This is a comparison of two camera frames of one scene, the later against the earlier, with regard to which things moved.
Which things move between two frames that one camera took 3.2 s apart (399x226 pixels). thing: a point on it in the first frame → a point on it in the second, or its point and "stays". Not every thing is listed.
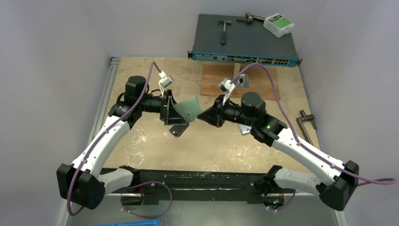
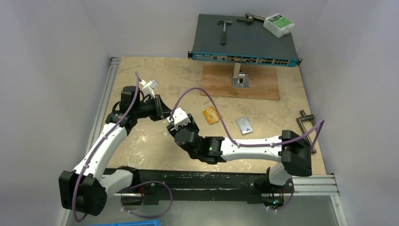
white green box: [278, 25] stays
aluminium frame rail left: [115, 62] stays
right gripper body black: [219, 110] → [190, 123]
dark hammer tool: [251, 18] stays
